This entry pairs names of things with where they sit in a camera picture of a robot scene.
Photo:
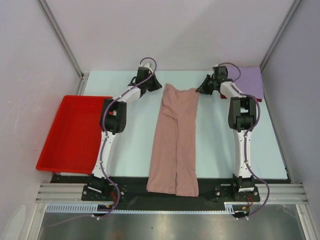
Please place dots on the red plastic bin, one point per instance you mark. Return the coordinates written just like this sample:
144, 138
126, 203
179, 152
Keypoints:
74, 138

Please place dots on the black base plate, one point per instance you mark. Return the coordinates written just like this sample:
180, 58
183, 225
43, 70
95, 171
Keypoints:
213, 192

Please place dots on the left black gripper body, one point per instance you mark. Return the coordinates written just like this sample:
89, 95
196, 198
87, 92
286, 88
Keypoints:
147, 83

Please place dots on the folded red t shirt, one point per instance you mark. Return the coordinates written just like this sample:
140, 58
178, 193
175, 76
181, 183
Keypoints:
224, 97

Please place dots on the white cable duct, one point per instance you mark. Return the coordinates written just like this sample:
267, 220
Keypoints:
104, 208

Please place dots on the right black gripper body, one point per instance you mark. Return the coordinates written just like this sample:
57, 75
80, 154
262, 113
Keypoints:
207, 85

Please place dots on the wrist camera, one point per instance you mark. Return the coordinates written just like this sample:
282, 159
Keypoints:
220, 73
143, 72

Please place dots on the aluminium frame rail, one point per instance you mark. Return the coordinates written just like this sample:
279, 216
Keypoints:
72, 192

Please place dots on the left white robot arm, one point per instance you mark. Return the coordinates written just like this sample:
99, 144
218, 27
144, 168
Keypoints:
113, 120

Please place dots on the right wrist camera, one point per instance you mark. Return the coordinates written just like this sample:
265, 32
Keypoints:
220, 73

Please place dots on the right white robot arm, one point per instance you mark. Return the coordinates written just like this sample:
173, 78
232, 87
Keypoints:
243, 116

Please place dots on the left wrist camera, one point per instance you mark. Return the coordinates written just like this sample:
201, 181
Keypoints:
143, 72

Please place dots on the pink t shirt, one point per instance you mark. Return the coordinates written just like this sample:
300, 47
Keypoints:
173, 158

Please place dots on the folded lilac t shirt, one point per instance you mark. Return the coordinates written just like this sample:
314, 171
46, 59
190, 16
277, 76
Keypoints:
249, 82

